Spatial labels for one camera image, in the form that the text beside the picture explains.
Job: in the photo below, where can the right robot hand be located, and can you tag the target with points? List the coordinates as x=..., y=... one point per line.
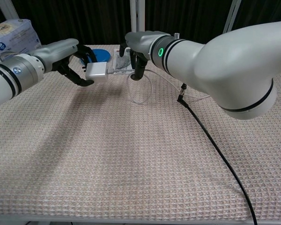
x=142, y=41

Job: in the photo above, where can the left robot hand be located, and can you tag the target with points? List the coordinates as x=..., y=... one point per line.
x=56, y=52

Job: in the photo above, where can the white charger adapter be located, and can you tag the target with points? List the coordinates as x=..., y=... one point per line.
x=97, y=71

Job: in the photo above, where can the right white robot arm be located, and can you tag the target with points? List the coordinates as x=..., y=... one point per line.
x=224, y=68

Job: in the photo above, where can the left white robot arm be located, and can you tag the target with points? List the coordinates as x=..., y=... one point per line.
x=11, y=77

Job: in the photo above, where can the blue round disc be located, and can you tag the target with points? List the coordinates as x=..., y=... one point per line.
x=101, y=55

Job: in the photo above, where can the black pleated curtain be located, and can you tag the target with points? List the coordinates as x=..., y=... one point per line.
x=84, y=18

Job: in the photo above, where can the blue tissue pack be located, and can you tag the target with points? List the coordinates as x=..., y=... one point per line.
x=11, y=37

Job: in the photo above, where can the beige woven table cloth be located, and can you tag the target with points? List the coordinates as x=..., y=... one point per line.
x=131, y=152

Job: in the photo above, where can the grey metal frame post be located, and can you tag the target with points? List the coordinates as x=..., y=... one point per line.
x=137, y=14
x=10, y=9
x=231, y=14

